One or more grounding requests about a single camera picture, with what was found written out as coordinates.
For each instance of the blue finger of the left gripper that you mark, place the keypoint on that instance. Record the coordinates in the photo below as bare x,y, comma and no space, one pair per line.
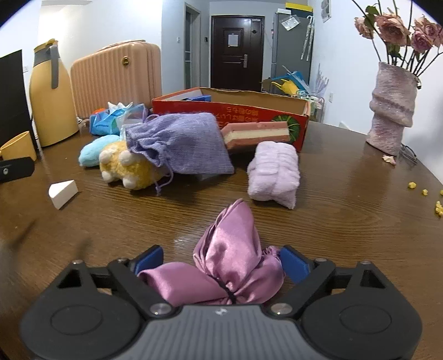
15,169

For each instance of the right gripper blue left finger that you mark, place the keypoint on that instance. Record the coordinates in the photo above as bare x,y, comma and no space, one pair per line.
149,259

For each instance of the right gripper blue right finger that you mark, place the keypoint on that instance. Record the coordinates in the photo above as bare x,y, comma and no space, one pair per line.
295,265

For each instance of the white wedge makeup sponge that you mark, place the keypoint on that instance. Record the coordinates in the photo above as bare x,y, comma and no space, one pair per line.
60,193

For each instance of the pink satin bow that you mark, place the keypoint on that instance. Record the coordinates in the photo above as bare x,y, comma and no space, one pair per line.
230,266

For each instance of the blue plush toy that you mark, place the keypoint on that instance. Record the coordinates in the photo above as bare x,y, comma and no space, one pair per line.
89,154

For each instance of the lilac fluffy towel roll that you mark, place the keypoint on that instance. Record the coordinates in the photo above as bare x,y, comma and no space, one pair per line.
274,174

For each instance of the yellow plush toy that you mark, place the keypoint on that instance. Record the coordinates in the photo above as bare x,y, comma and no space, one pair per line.
116,162

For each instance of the purple drawstring pouch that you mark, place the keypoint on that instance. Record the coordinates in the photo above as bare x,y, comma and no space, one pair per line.
183,143

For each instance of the pink layered sponge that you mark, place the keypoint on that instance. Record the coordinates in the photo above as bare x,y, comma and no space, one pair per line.
238,136

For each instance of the blue soft tissue pack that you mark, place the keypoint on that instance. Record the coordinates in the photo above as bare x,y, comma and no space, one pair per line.
111,120

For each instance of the yellow mug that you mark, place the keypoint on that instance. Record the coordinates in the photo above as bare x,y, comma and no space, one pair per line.
21,146

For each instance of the black paper bag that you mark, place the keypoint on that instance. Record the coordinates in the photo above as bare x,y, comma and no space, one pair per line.
14,111

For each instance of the yellow thermos jug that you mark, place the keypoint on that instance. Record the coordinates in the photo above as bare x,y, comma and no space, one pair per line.
51,96

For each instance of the yellow crumbs on table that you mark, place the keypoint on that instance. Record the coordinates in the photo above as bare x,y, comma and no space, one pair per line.
431,200

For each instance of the pink ribbed suitcase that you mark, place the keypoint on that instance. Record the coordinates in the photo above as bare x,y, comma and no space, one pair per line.
125,72

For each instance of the red cardboard box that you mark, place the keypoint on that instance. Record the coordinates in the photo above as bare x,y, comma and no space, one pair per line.
236,106

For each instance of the blue and yellow bags pile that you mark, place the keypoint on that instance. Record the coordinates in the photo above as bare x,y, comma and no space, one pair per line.
292,84

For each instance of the pink textured vase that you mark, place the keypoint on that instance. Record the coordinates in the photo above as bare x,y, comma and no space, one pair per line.
393,106

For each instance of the purple decorative plant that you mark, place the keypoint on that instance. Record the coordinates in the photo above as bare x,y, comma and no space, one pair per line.
321,83

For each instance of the grey refrigerator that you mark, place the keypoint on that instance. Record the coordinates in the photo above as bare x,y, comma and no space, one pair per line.
291,44

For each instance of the dark brown door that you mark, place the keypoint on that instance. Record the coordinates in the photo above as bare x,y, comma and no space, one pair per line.
237,52

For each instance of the dried pink roses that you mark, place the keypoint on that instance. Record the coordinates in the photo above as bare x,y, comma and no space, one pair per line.
413,45

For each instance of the yellow box on fridge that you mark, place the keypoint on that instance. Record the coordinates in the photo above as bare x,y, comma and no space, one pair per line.
301,10

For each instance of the wall picture frame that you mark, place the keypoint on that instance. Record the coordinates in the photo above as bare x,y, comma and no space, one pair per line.
325,10

